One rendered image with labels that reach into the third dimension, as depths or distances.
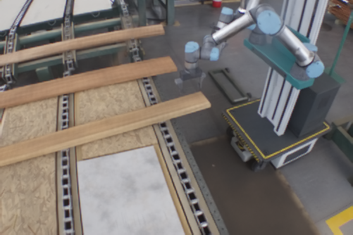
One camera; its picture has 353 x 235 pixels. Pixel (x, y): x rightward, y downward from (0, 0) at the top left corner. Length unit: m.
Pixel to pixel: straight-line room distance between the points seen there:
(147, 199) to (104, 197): 0.22
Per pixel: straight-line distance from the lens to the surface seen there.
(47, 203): 1.47
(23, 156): 1.67
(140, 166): 1.46
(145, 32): 2.56
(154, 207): 1.32
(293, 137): 2.47
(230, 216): 2.24
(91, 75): 2.11
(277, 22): 1.40
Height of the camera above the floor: 2.01
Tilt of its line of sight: 41 degrees down
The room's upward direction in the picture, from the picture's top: straight up
